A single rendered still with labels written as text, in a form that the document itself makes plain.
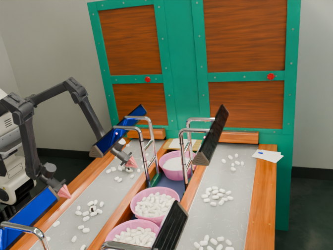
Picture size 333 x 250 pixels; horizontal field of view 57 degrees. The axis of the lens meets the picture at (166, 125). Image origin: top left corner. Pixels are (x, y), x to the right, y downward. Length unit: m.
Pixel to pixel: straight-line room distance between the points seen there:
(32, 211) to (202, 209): 0.82
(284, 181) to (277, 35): 1.03
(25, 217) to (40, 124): 2.95
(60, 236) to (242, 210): 0.92
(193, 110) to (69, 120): 2.01
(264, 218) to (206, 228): 0.28
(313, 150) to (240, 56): 1.43
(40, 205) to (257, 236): 0.92
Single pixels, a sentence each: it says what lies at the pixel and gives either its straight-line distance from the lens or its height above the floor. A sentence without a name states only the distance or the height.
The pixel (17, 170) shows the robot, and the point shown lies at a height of 0.83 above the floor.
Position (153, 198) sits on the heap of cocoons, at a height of 0.74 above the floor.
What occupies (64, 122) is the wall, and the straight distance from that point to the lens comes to 3.90.
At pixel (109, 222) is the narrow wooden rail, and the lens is 1.63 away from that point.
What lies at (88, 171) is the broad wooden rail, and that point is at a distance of 2.11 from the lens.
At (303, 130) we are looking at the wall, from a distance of 3.04.
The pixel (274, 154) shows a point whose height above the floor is 0.77.
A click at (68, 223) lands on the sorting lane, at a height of 0.74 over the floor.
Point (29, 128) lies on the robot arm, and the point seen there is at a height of 1.25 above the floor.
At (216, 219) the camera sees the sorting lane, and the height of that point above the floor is 0.74.
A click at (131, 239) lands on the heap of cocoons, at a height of 0.74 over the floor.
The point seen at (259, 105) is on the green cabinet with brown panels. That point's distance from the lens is 2.10.
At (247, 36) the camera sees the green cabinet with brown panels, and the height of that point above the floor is 1.49.
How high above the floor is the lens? 1.77
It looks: 23 degrees down
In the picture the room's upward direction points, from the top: 7 degrees counter-clockwise
